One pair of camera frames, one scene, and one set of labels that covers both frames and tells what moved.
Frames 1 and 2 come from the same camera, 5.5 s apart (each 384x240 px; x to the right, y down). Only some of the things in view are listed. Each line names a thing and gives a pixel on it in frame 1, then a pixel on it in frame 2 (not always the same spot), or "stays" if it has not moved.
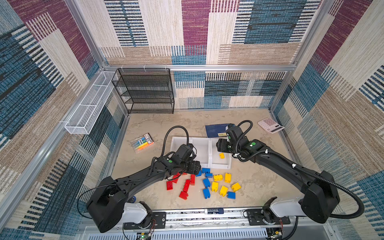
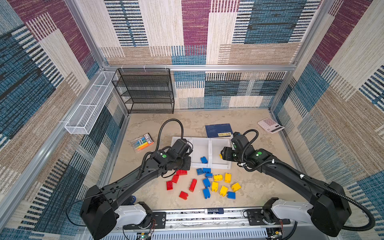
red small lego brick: [176, 180] stays
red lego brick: [169, 185] stays
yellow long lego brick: [218, 177] stays
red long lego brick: [186, 185] -> [192, 185]
